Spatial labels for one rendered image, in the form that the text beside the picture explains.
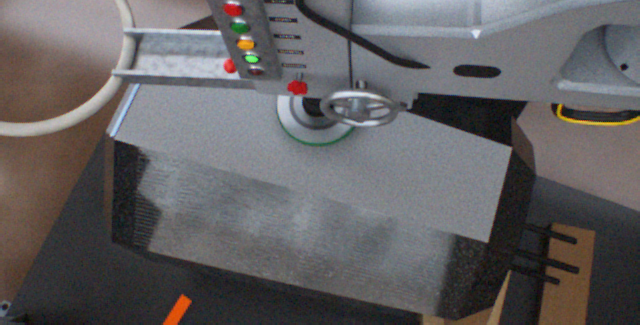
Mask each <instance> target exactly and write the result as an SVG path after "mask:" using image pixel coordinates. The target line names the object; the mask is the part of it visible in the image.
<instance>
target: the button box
mask: <svg viewBox="0 0 640 325"><path fill-rule="evenodd" d="M207 2H208V5H209V7H210V9H211V12H212V14H213V16H214V18H215V21H216V23H217V25H218V28H219V30H220V32H221V35H222V37H223V39H224V41H225V44H226V46H227V48H228V51H229V53H230V55H231V57H232V60H233V62H234V64H235V67H236V69H237V71H238V74H239V76H240V78H242V80H245V79H255V80H269V81H281V80H282V74H283V73H282V70H281V66H280V63H279V59H278V56H277V52H276V49H275V45H274V41H272V39H273V38H271V34H270V31H269V27H268V24H267V20H266V17H265V12H264V9H263V5H262V1H261V0H207ZM226 2H236V3H239V4H240V5H242V6H243V7H244V8H245V13H244V14H243V15H241V16H237V17H233V16H230V15H228V14H227V13H225V12H224V11H223V9H222V5H223V4H224V3H226ZM236 20H239V21H243V22H246V23H248V24H249V25H250V26H251V31H250V32H248V33H245V34H238V33H235V32H234V31H233V30H232V29H231V28H230V27H229V24H230V22H232V21H236ZM241 37H246V38H250V39H252V40H254V41H255V42H256V44H257V46H256V47H255V48H253V49H250V50H244V49H242V48H240V47H239V46H238V45H237V44H236V39H238V38H241ZM244 53H255V54H257V55H259V56H260V57H261V58H262V60H261V62H259V63H249V62H246V61H244V60H243V59H242V54H244ZM252 66H256V67H260V68H263V69H264V70H265V71H266V74H265V75H264V76H253V75H251V74H249V73H248V72H247V69H248V68H249V67H252Z"/></svg>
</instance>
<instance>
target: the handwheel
mask: <svg viewBox="0 0 640 325"><path fill-rule="evenodd" d="M367 87H368V82H367V81H365V80H357V81H356V85H355V89H343V90H337V91H334V92H331V93H329V94H327V95H326V96H325V97H323V99H322V100H321V103H320V107H321V110H322V112H323V113H324V114H325V115H326V116H327V117H329V118H330V119H332V120H334V121H337V122H340V123H343V124H347V125H352V126H355V127H364V128H369V127H379V125H384V124H387V123H389V122H391V121H393V120H394V119H395V118H396V117H397V115H398V112H399V109H398V106H397V104H396V103H395V102H394V100H392V99H391V98H390V97H388V96H386V95H384V94H381V93H378V92H375V91H370V90H367ZM351 98H352V99H351ZM341 99H350V100H349V101H348V102H347V101H344V100H341ZM369 100H371V101H374V103H371V102H370V101H369ZM330 104H332V105H336V106H339V107H342V108H346V109H347V115H348V116H346V115H343V114H340V113H338V112H336V111H334V110H333V109H332V108H331V107H330ZM383 108H388V109H389V112H388V113H387V114H385V115H383V116H379V117H374V118H369V117H370V115H371V110H377V109H383Z"/></svg>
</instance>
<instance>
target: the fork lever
mask: <svg viewBox="0 0 640 325"><path fill-rule="evenodd" d="M123 32H124V33H125V35H126V36H131V37H133V38H135V40H136V46H135V53H134V58H133V62H132V65H131V68H130V70H122V69H112V72H111V74H112V75H113V76H117V77H120V78H122V79H123V80H124V82H123V83H133V84H151V85H168V86H186V87H203V88H221V89H240V90H256V89H255V86H254V83H253V80H252V79H245V80H242V78H240V76H239V74H238V71H236V72H235V73H228V72H227V71H226V70H224V69H223V66H224V62H225V60H226V59H228V58H232V57H231V55H230V53H229V51H228V48H227V46H226V44H225V41H224V39H223V37H222V35H221V32H220V31H209V30H184V29H159V28H158V29H136V28H124V31H123ZM367 90H370V91H375V92H378V93H381V94H384V95H386V96H388V97H389V92H390V91H389V90H376V89H367ZM396 104H397V106H398V109H399V112H401V111H407V110H408V104H406V103H404V102H396Z"/></svg>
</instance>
